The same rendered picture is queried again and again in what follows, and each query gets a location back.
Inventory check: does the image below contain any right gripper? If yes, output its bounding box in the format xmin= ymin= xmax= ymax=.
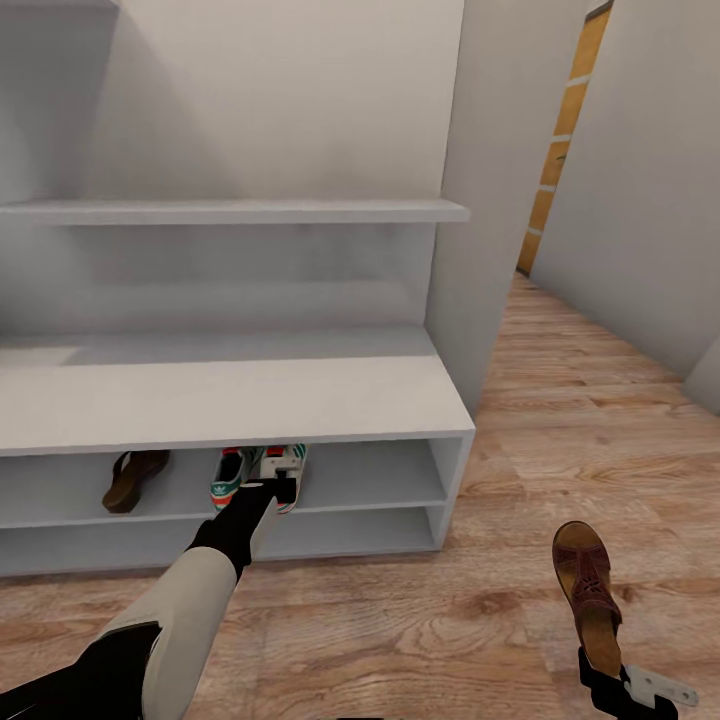
xmin=578 ymin=647 xmax=678 ymax=720

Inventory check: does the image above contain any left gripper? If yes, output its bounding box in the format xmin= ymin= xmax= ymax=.
xmin=266 ymin=478 xmax=297 ymax=504

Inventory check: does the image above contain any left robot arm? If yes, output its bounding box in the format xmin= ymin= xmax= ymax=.
xmin=0 ymin=457 xmax=305 ymax=720

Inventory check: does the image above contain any sandal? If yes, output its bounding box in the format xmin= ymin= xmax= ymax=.
xmin=552 ymin=522 xmax=623 ymax=678
xmin=102 ymin=449 xmax=170 ymax=516

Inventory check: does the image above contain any gym shoe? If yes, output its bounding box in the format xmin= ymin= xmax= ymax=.
xmin=211 ymin=445 xmax=265 ymax=515
xmin=261 ymin=443 xmax=309 ymax=514

